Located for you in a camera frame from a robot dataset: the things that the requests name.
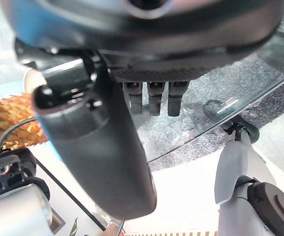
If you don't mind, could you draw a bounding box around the green plant leaf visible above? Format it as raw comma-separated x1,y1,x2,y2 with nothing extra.
69,217,80,236

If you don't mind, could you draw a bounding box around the yellow orange pineapple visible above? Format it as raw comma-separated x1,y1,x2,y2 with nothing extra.
0,94,49,150

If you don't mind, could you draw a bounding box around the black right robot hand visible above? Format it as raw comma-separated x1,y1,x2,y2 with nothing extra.
8,0,284,220

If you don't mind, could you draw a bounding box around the silver robot leg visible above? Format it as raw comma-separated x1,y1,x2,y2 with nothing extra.
214,121,284,236

